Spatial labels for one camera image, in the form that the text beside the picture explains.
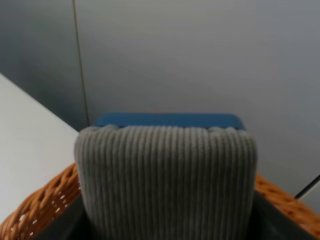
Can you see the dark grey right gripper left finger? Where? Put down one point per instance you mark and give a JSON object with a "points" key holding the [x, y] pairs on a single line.
{"points": [[77, 223]]}

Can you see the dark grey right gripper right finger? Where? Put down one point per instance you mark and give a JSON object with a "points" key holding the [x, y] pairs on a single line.
{"points": [[268, 223]]}

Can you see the grey and blue board eraser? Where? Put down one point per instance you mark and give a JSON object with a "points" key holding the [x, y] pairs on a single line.
{"points": [[162, 182]]}

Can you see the brown wicker basket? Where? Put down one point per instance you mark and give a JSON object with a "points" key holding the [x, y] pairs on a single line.
{"points": [[44, 205]]}

